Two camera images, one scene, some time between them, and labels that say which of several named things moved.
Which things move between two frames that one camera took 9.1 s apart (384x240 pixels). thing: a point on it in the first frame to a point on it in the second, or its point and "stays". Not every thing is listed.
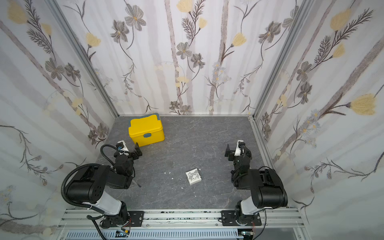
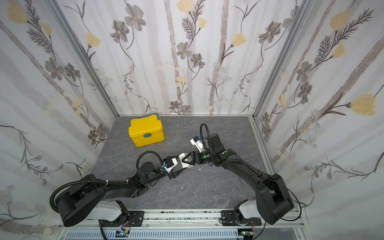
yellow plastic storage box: x=146 y=129 stays
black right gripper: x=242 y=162 to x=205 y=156
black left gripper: x=138 y=154 to x=175 y=174
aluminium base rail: x=89 y=219 stays
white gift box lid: x=193 y=176 to x=184 y=164
